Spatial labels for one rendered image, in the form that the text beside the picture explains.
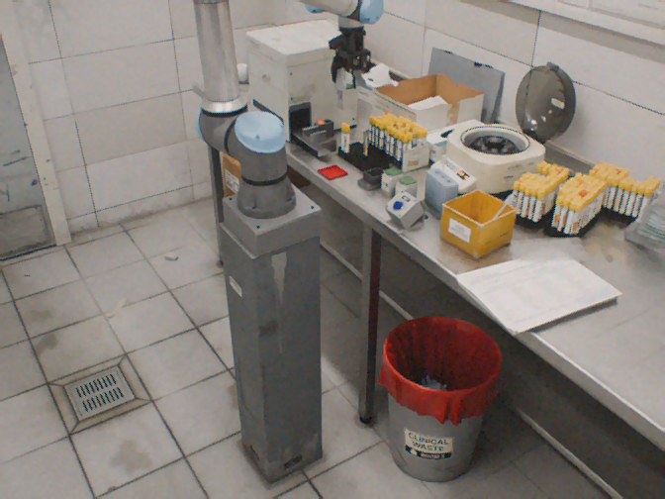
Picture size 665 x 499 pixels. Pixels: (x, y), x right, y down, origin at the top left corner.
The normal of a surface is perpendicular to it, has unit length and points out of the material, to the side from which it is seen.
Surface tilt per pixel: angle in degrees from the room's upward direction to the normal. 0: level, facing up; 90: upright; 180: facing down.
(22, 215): 90
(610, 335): 0
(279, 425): 90
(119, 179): 90
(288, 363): 90
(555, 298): 1
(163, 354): 0
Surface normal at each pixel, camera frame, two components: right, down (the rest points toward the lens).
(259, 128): 0.07, -0.75
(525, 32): -0.84, 0.29
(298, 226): 0.54, 0.47
